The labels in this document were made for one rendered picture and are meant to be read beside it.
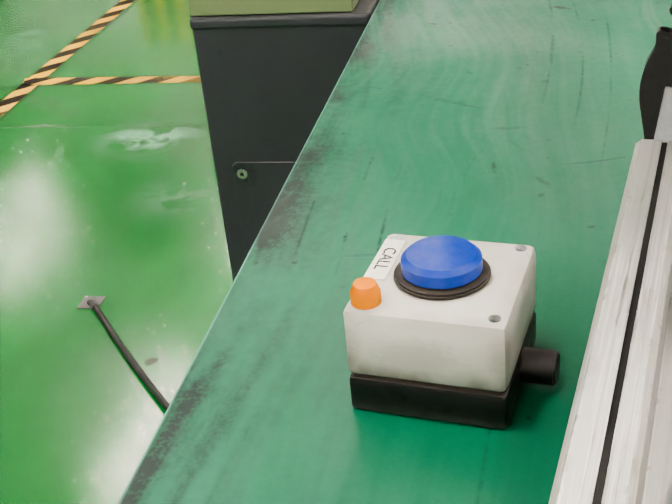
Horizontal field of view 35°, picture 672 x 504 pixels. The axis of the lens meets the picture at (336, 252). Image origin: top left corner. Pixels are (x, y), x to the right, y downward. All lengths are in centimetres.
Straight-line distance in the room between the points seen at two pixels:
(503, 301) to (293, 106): 71
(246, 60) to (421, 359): 72
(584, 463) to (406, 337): 15
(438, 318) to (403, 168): 30
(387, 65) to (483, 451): 53
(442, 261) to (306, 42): 67
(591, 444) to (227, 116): 88
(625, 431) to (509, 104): 52
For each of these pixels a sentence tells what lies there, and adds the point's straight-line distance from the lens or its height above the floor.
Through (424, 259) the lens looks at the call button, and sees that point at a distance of 52.
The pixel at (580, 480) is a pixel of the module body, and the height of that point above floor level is 86.
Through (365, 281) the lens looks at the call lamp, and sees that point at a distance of 51.
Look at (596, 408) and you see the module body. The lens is 41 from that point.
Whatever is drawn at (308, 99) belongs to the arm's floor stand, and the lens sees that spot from 119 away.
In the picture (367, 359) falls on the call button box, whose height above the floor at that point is 81.
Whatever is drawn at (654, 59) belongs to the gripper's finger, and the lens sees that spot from 64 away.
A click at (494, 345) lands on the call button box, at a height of 83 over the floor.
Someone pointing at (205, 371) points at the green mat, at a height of 78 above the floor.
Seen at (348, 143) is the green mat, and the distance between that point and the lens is 83.
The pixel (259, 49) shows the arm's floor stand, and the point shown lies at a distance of 118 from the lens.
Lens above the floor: 112
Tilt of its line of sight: 30 degrees down
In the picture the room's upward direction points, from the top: 6 degrees counter-clockwise
